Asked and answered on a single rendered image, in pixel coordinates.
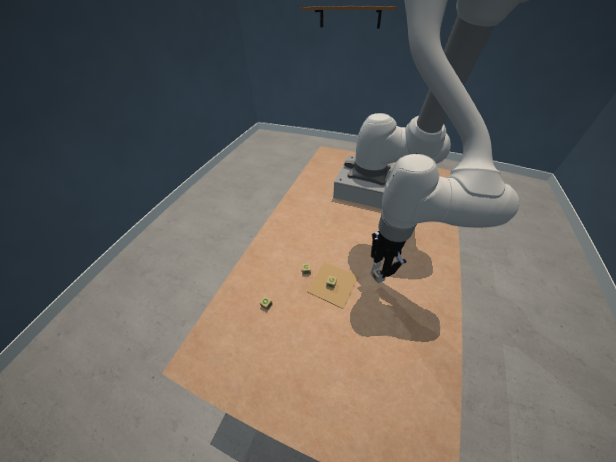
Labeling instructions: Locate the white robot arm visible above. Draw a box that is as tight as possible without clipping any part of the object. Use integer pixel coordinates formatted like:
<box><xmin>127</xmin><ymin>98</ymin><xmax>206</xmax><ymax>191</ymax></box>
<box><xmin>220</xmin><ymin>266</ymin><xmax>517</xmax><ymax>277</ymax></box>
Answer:
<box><xmin>344</xmin><ymin>0</ymin><xmax>528</xmax><ymax>242</ymax></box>

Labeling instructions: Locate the tan flat mat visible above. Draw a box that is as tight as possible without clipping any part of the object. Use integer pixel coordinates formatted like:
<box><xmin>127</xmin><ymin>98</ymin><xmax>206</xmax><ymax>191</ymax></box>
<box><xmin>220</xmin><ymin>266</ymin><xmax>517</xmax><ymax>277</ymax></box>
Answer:
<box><xmin>307</xmin><ymin>262</ymin><xmax>358</xmax><ymax>309</ymax></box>

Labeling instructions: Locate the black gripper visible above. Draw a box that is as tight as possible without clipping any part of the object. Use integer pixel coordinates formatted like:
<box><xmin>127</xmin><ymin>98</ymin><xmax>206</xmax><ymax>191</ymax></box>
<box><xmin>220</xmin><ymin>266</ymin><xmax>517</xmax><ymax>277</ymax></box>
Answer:
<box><xmin>371</xmin><ymin>231</ymin><xmax>406</xmax><ymax>284</ymax></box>

